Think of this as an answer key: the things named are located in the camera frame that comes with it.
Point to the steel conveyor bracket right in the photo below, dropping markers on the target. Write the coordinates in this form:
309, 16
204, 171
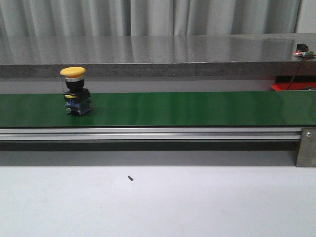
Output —
307, 150

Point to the aluminium conveyor frame rail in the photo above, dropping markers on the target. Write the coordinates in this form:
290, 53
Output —
151, 133

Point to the small green circuit board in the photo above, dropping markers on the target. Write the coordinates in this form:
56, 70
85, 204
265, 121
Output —
302, 50

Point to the yellow mushroom push button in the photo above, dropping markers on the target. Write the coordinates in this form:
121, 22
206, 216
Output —
77, 98

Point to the white pleated curtain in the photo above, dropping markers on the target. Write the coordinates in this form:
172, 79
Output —
155, 17

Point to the green conveyor belt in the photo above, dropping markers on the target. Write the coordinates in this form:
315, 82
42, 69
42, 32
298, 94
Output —
248, 108

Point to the red plastic tray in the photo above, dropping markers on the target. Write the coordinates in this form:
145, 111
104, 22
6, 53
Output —
282, 86

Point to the grey granite counter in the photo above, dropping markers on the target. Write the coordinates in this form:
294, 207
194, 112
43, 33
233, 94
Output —
157, 56

